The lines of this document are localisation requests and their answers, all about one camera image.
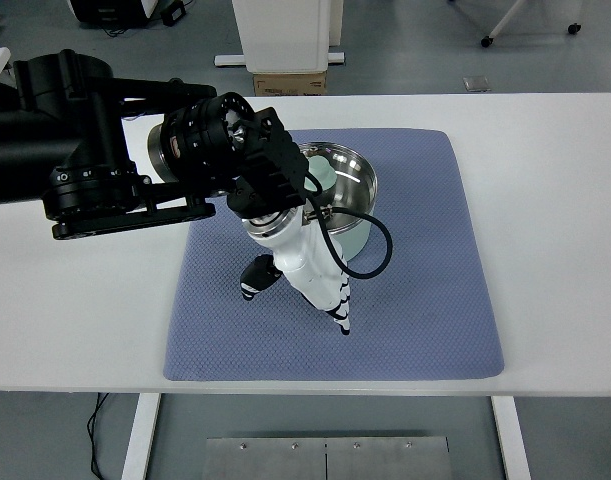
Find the black floor cable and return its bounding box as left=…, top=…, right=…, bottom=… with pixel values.
left=87, top=393, right=111, bottom=480

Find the small black box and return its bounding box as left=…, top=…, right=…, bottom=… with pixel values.
left=159, top=0, right=188, bottom=26

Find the white pedestal cabinet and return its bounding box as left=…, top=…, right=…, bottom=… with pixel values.
left=213, top=0, right=346, bottom=74

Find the black and white machine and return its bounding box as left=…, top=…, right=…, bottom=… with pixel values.
left=67, top=0, right=159, bottom=26

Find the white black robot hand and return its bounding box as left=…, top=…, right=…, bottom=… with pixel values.
left=238, top=222, right=354, bottom=337

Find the white wheeled cart frame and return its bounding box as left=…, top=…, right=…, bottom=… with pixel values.
left=447, top=0, right=584, bottom=49

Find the glass lid with green knob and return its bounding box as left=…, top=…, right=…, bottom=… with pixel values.
left=294, top=141, right=379, bottom=229

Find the blue textured mat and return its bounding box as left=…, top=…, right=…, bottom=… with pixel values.
left=163, top=127, right=506, bottom=383

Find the green pot with handle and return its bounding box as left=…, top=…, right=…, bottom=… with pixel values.
left=294, top=141, right=379, bottom=262

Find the brown cardboard box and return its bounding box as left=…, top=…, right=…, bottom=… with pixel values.
left=252, top=70, right=329, bottom=97

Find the white table leg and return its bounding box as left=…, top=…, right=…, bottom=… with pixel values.
left=120, top=393, right=162, bottom=480
left=489, top=396, right=533, bottom=480

